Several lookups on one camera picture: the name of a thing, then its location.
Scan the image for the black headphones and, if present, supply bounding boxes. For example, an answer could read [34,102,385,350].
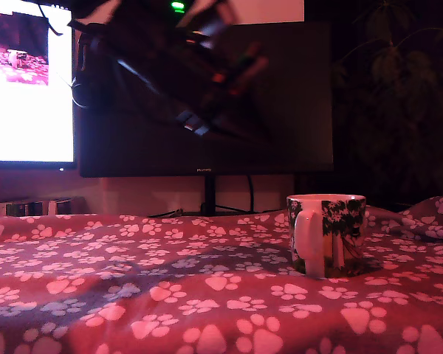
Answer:
[72,35,114,111]

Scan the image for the dark computer monitor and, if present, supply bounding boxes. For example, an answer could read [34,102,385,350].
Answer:
[79,21,335,178]

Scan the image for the black monitor stand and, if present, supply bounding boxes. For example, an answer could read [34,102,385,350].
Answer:
[200,175,281,218]

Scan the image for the large house plant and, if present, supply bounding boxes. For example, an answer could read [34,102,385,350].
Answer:
[332,0,443,207]

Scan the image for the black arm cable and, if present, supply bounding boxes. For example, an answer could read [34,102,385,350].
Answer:
[38,2,66,38]

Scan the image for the green box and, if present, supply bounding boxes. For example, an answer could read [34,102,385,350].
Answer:
[6,201,27,217]

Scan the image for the black monitor cable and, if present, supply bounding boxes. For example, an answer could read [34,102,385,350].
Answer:
[246,175,255,214]

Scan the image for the lit computer monitor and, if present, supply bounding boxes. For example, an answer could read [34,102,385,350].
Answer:
[0,0,78,171]

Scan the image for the paw print cloth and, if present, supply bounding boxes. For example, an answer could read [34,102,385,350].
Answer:
[0,195,443,354]

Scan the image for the leaf print coffee mug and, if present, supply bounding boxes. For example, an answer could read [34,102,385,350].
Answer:
[286,194,367,280]

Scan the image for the black desk cable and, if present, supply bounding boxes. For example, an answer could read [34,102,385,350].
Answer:
[145,208,184,218]

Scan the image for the dark slim book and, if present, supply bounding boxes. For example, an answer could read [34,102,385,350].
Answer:
[25,201,47,217]
[55,198,86,215]

